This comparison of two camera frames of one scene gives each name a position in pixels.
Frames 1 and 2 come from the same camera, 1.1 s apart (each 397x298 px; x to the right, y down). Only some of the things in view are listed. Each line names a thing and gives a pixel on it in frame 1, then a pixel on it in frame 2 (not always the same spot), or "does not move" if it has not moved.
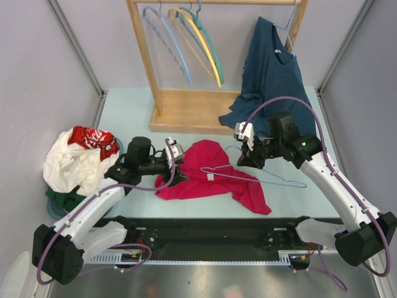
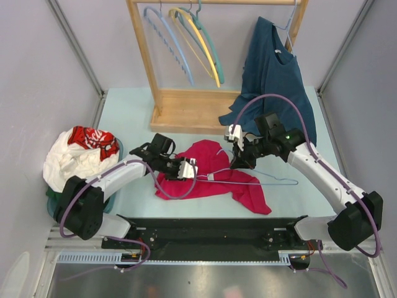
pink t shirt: x=206 y=166 does not move
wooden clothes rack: x=200 y=111 does not move
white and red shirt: x=77 y=158 does not move
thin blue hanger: x=230 y=164 to x=245 y=183
